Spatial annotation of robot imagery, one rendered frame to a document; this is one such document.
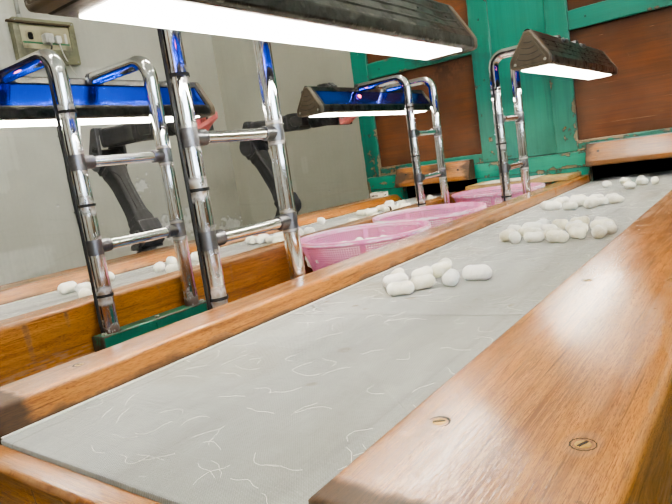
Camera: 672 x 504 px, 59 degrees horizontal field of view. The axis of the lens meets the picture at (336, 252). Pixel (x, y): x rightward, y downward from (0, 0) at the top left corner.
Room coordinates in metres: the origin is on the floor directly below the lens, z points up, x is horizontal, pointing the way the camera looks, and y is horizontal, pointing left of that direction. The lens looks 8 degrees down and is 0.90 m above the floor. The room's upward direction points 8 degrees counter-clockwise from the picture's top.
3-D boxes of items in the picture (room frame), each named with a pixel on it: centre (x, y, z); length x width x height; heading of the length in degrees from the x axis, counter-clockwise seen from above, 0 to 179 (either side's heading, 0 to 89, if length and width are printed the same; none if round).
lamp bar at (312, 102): (1.77, -0.17, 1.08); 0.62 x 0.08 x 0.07; 143
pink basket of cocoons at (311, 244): (1.17, -0.06, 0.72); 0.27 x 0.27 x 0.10
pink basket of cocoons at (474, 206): (1.39, -0.23, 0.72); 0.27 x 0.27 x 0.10
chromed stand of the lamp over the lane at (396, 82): (1.72, -0.23, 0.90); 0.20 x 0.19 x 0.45; 143
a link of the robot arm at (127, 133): (1.70, 0.53, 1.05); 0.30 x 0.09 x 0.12; 51
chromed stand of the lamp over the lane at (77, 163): (0.95, 0.36, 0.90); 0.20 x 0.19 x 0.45; 143
